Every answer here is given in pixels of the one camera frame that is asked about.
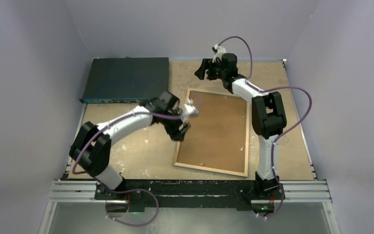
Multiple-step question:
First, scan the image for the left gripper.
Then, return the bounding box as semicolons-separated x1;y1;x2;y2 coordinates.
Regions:
161;109;190;142

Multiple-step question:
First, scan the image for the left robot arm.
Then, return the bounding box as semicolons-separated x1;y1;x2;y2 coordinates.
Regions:
69;91;199;199

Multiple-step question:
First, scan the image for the blue wooden picture frame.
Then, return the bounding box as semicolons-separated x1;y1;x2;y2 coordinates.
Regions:
172;88;251;178

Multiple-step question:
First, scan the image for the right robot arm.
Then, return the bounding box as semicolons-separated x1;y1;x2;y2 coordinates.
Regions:
194;53;287;198

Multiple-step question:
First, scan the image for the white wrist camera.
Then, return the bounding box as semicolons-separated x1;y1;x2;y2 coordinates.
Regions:
180;99;199;123
212;44;226;63

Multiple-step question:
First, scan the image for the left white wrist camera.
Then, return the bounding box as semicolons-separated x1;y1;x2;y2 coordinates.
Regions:
180;99;199;123

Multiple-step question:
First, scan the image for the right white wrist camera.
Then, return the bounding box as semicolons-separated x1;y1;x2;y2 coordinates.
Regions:
212;44;226;63

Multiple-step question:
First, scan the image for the dark blue flat box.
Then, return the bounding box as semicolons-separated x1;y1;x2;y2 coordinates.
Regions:
80;57;169;104

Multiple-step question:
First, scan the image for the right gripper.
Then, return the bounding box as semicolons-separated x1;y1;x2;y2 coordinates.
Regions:
195;58;227;81

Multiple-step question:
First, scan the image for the black aluminium mounting rail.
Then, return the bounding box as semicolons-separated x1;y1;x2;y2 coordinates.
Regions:
49;179;331;213

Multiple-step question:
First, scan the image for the brown backing board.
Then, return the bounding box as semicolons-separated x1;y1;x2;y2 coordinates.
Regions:
176;90;248;173

